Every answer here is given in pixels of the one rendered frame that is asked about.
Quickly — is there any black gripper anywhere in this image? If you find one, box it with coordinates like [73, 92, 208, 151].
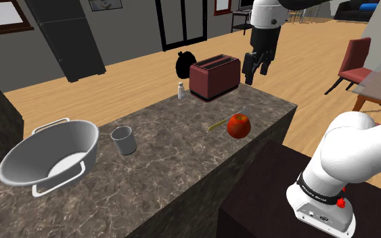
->
[241, 26, 282, 86]

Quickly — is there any dark red toaster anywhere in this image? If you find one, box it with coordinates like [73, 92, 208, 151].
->
[188, 53, 242, 103]

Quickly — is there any black side table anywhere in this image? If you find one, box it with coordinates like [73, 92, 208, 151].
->
[231, 0, 254, 36]

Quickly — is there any red apple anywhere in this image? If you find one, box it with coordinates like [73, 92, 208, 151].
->
[226, 113, 252, 139]

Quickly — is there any red-framed window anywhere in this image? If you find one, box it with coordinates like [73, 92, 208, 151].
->
[213, 0, 233, 17]

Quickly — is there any black round object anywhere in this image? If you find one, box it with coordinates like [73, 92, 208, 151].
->
[175, 51, 198, 80]

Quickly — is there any black-framed glass door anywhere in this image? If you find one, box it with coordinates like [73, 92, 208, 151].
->
[154, 0, 208, 52]

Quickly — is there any red chair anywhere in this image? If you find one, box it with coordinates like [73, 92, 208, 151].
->
[323, 37, 374, 96]

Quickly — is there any dark sofa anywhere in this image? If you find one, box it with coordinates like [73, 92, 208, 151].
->
[333, 0, 381, 22]

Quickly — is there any wooden dining table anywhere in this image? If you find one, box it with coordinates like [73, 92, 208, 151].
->
[352, 51, 381, 113]

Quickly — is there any dark robot stand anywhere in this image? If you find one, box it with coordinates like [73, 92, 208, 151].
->
[215, 139, 381, 238]

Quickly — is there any grey cup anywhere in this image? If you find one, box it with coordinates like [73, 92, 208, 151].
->
[110, 125, 138, 156]

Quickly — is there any black refrigerator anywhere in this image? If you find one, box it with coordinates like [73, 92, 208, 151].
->
[24, 0, 107, 84]

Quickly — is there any yellow-handled knife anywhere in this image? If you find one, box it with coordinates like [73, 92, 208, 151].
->
[208, 106, 249, 133]

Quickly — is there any wall picture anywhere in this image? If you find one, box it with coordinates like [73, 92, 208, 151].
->
[88, 0, 124, 13]

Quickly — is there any grey pan with handles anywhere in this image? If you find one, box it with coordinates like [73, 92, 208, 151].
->
[0, 117, 100, 198]

